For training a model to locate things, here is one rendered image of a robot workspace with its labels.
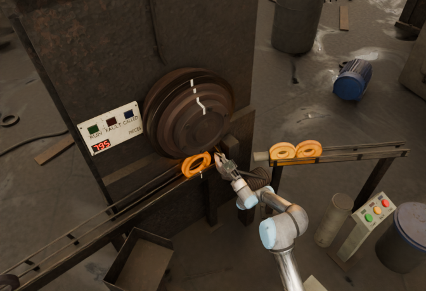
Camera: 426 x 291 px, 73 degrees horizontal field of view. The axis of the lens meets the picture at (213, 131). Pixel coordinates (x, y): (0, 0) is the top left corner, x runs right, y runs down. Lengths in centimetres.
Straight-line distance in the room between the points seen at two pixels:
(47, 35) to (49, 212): 183
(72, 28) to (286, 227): 112
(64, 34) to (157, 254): 107
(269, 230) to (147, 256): 64
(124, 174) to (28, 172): 165
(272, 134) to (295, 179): 55
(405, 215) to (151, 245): 149
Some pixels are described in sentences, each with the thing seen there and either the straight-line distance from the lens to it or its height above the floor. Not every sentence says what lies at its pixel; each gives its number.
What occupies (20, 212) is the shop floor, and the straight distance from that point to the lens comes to 284.
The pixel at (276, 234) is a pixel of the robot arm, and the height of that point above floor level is 87.
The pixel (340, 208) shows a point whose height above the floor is 52.
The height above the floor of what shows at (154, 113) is 126.
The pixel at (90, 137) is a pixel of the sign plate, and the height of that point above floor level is 116.
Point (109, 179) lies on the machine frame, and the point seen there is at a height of 87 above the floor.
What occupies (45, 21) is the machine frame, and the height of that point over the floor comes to 166.
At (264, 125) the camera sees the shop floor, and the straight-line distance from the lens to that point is 297.
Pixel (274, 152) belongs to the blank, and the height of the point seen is 73.
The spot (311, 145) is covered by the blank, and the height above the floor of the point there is 78.
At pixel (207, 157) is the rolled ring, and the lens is 165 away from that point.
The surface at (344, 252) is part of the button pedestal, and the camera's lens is 223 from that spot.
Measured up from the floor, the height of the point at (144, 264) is 60.
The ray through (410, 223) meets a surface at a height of 43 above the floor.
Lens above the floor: 205
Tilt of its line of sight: 45 degrees down
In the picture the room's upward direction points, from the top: 2 degrees counter-clockwise
